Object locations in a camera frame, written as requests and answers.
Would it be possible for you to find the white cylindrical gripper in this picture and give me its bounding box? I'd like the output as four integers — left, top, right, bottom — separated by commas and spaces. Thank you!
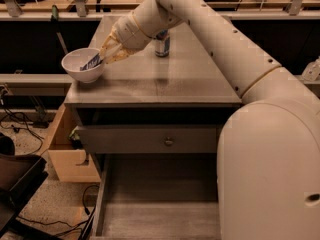
99, 13, 154, 64

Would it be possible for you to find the blue rxbar blueberry bar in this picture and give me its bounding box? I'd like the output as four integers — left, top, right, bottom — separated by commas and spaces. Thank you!
80, 53, 102, 71

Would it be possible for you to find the white bowl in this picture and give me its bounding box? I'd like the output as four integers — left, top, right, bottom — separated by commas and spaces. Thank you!
61, 48, 104, 83

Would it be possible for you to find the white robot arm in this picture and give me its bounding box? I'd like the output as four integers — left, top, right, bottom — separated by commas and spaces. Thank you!
100, 0, 320, 240

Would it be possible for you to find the grey metal counter cabinet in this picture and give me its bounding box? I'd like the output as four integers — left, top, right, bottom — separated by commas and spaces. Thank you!
64, 14, 243, 240

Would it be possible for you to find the upper grey drawer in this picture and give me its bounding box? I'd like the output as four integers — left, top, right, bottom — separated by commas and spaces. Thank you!
76, 125, 217, 154

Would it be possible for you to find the round drawer knob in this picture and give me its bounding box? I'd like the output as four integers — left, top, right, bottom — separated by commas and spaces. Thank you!
164, 137, 174, 147

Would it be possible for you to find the light wooden box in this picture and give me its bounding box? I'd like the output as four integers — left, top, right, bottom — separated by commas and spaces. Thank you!
41, 104, 100, 183

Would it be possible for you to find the open lower grey drawer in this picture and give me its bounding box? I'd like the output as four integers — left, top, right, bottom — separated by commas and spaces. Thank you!
90, 154, 221, 240

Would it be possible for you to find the black bin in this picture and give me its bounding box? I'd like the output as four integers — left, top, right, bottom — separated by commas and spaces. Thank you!
0, 134, 48, 236

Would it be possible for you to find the green handled tool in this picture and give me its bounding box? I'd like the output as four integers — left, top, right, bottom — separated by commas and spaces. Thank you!
51, 5, 69, 65

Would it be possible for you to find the black floor cable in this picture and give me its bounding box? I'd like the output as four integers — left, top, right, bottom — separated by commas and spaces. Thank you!
0, 103, 45, 156

